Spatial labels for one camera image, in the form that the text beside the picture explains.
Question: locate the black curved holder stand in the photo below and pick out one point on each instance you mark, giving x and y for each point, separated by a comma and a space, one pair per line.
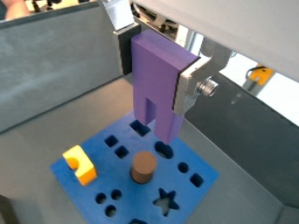
7, 212

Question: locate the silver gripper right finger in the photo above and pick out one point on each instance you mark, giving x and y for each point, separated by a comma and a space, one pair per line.
195, 80

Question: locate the purple double-square block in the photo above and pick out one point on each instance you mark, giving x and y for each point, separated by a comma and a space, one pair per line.
157, 60

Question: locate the yellow arch block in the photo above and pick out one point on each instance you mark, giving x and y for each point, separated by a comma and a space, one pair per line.
80, 164

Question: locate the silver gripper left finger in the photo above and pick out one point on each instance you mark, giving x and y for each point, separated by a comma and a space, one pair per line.
125, 28

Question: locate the blue shape-sorting board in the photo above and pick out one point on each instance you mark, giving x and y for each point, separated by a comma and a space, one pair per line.
125, 178

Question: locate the brown cylinder peg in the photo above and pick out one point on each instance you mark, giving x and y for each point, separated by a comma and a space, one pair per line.
143, 167

